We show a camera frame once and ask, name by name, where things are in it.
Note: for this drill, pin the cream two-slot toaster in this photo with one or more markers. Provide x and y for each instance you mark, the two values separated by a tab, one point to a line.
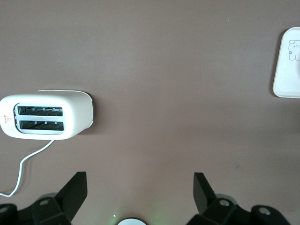
75	112

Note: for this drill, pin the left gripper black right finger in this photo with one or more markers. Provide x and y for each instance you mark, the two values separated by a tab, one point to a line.
218	211

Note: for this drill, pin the cream rabbit print tray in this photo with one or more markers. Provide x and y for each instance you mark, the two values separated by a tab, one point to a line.
286	77

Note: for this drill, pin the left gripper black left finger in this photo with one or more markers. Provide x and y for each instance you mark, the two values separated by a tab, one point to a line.
58	206

